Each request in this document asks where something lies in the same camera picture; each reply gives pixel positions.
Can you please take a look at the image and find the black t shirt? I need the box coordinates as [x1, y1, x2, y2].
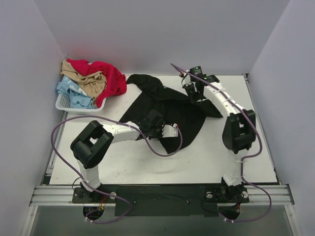
[120, 74, 222, 148]

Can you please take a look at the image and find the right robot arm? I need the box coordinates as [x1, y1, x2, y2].
[180, 66, 256, 201]

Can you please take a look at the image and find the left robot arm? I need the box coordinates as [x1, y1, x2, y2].
[70, 110, 164, 203]

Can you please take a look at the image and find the red t shirt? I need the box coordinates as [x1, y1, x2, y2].
[66, 59, 127, 108]

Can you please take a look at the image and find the tan t shirt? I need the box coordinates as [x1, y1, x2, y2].
[61, 60, 107, 100]

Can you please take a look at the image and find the light blue t shirt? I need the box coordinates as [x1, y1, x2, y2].
[56, 75, 96, 109]

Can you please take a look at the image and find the white plastic basket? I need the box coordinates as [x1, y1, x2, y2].
[55, 94, 106, 115]

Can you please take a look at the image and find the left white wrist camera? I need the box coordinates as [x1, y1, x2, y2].
[162, 124, 179, 138]

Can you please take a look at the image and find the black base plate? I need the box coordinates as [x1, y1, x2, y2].
[72, 183, 249, 219]

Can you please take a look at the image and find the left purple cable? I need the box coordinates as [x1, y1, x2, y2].
[50, 116, 183, 224]

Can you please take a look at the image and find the aluminium frame rail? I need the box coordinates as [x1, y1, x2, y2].
[30, 185, 294, 206]

